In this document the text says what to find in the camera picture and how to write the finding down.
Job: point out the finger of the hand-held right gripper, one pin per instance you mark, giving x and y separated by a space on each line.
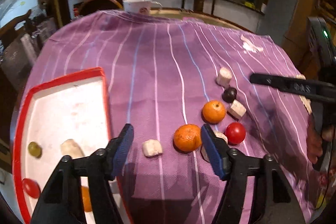
288 86

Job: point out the dark purple plum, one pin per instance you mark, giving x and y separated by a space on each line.
229 94

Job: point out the red cherry tomato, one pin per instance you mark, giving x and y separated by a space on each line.
235 133
31 188

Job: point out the peeled banana piece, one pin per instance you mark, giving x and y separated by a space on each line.
224 77
152 148
222 136
306 106
237 109
71 148

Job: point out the orange mandarin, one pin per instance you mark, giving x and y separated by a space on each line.
86 199
214 112
187 138

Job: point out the grey cabinet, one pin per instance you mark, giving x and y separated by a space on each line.
278 3

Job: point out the red-rimmed white tray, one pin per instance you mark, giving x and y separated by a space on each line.
65 113

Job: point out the crumpled white tissue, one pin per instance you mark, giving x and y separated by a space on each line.
250 46

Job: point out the white cup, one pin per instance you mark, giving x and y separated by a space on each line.
136 5

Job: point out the purple striped cloth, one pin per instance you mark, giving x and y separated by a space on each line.
157 69

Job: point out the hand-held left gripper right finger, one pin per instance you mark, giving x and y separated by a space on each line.
214 153

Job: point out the person's right hand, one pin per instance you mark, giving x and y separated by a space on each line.
314 144

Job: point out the green grape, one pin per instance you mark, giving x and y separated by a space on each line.
35 150

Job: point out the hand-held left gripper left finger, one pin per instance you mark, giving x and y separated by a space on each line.
122 151

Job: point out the round-backed brown chair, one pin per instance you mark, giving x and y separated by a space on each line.
97 6

